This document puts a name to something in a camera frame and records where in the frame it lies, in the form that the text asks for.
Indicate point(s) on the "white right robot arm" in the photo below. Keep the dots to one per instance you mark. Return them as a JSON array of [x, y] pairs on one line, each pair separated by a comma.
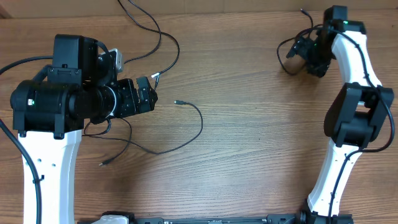
[[356, 116]]

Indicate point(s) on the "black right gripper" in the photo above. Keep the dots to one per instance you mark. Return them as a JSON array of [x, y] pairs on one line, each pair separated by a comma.
[[302, 51]]

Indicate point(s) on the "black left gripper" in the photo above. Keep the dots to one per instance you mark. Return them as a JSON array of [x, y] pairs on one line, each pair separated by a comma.
[[130, 105]]

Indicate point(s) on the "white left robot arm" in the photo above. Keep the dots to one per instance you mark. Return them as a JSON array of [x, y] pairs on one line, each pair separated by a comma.
[[49, 112]]

